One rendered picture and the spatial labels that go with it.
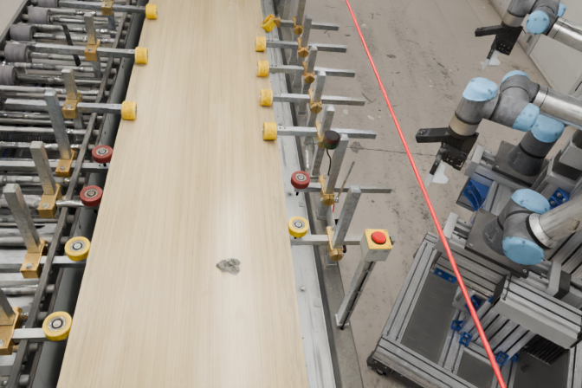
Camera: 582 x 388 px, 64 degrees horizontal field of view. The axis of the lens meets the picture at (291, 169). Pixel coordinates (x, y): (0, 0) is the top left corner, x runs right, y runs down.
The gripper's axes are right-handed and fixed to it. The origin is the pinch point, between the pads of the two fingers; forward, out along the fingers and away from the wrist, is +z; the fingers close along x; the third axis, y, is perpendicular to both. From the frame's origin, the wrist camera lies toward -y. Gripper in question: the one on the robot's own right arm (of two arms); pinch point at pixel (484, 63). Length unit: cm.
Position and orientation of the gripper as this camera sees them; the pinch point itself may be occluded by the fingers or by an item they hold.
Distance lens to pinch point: 225.5
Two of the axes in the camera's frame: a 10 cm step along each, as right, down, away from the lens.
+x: 4.8, -5.7, 6.7
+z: -1.4, 7.0, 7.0
